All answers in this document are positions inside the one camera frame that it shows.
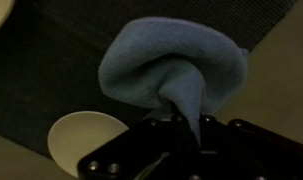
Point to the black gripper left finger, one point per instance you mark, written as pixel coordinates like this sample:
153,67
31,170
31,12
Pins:
141,150

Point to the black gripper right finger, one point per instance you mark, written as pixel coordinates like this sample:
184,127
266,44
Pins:
251,153

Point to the blue microfibre towel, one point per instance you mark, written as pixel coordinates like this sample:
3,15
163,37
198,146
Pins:
164,43

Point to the small white plate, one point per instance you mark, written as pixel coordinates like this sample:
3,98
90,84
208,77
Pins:
81,136

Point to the dark ribbed placemat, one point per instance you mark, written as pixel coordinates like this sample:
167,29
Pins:
57,66

